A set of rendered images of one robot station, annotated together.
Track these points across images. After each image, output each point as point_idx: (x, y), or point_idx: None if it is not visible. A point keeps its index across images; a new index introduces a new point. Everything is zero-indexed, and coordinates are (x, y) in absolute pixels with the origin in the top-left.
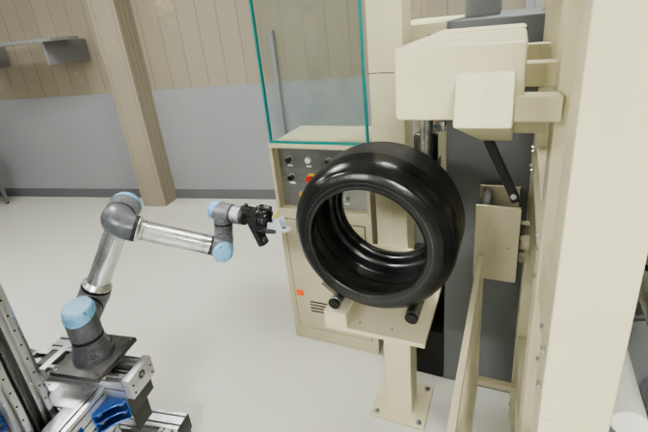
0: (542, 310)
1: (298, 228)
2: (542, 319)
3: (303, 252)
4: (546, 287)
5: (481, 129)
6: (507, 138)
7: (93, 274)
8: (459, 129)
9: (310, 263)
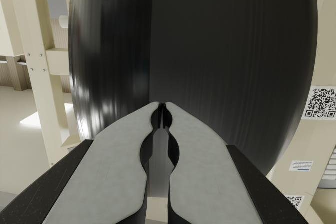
0: (68, 60)
1: (80, 124)
2: (63, 58)
3: (78, 38)
4: (65, 73)
5: (68, 140)
6: None
7: None
8: (66, 145)
9: (69, 5)
